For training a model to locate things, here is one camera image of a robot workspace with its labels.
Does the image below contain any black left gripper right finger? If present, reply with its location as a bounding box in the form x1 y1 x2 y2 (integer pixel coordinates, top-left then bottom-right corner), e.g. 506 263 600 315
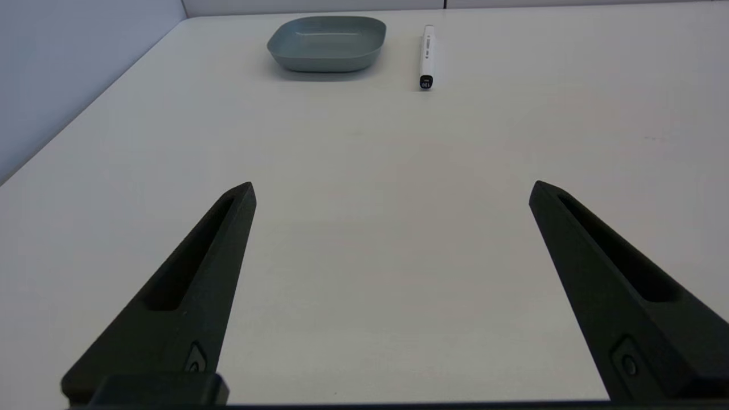
529 181 729 403

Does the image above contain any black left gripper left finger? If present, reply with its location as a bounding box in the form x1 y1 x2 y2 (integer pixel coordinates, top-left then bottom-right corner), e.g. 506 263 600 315
60 182 257 407

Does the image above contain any white marker with black cap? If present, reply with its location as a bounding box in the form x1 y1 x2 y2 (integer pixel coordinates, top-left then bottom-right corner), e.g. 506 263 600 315
419 24 436 91

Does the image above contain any grey-green square plate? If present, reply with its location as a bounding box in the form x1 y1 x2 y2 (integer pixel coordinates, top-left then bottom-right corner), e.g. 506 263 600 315
267 15 387 73

